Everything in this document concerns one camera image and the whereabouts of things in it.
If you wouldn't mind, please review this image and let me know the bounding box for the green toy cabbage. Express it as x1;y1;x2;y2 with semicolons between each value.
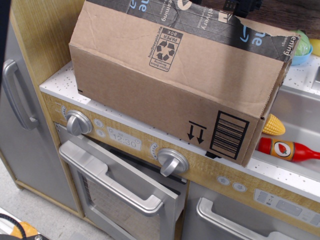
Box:
293;30;311;56

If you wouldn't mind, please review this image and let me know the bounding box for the large brown cardboard box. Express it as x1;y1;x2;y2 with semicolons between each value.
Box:
69;0;301;166

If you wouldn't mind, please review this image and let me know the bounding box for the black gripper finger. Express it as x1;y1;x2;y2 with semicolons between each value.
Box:
224;0;263;18

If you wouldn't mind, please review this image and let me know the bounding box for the silver left oven knob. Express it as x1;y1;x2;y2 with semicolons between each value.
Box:
66;109;93;136

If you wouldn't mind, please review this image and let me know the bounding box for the yellow toy at right edge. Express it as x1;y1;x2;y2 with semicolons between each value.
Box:
309;38;320;56

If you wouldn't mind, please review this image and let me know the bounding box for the black braided cable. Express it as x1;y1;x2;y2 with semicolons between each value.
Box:
0;213;27;238

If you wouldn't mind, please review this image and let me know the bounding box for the silver fridge door handle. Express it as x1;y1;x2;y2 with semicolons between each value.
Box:
2;59;39;131

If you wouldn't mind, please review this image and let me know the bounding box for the grey toy fridge door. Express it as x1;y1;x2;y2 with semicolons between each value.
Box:
0;23;79;214

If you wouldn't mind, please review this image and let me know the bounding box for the silver dishwasher door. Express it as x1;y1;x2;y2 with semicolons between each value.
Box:
181;182;319;240

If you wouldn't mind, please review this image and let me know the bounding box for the silver oven door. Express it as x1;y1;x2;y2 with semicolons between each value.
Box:
59;140;187;240

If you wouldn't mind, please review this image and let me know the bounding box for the silver toy sink basin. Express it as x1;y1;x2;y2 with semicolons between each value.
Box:
253;86;320;181

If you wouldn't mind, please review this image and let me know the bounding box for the yellow object at floor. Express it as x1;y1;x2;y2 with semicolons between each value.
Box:
10;221;38;239

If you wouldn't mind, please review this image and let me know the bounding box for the red toy ketchup bottle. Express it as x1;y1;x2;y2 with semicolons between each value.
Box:
257;137;320;163

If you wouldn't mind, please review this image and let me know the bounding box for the silver oven knob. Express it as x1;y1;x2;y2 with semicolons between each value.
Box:
157;148;189;177
66;109;93;136

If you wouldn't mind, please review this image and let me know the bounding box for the blue toy bowl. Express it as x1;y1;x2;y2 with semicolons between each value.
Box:
291;45;313;66

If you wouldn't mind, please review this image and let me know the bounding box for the silver dishwasher door handle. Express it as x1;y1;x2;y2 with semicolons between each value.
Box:
196;197;293;240

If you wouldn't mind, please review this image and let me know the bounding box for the yellow toy corn cob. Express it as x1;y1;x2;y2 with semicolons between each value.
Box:
262;113;286;136

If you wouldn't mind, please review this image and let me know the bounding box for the silver right oven knob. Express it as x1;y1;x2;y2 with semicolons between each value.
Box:
157;148;189;177

